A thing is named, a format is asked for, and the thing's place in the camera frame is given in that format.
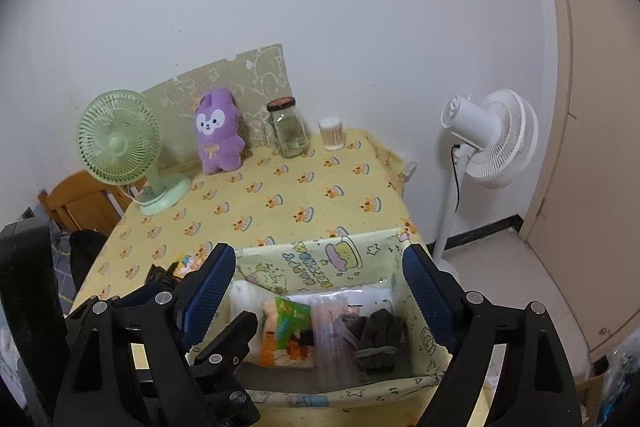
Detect beige door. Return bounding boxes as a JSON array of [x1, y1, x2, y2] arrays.
[[521, 0, 639, 359]]

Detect beige patterned wall board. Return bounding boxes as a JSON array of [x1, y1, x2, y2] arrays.
[[143, 43, 292, 168]]

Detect dark grey gloves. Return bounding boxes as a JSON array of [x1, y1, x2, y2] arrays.
[[334, 309, 406, 375]]

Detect white standing fan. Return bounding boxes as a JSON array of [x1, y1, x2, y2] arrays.
[[432, 89, 538, 265]]

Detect wooden bed headboard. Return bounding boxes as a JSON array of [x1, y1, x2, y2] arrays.
[[38, 170, 132, 237]]

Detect black plastic bag roll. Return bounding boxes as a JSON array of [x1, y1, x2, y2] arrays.
[[144, 262, 181, 289]]

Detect green orange tissue box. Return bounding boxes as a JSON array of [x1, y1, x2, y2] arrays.
[[259, 297, 316, 369]]

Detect green desk fan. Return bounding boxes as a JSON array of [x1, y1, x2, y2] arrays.
[[76, 90, 191, 216]]

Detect yellow cake pattern tablecloth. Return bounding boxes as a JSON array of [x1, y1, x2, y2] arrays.
[[69, 126, 494, 427]]

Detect patterned fabric storage box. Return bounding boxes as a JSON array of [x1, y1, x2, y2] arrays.
[[204, 230, 449, 407]]

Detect cotton swab container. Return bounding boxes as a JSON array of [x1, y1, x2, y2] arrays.
[[318, 117, 346, 152]]

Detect clear plastic straw pack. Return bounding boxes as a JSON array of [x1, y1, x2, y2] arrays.
[[310, 295, 360, 392]]

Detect purple plush rabbit toy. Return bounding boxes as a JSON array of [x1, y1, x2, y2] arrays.
[[195, 88, 245, 174]]

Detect glass jar with dark lid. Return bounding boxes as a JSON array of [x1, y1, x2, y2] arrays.
[[262, 96, 309, 158]]

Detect black cloth on bed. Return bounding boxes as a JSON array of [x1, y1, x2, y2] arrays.
[[70, 230, 107, 291]]

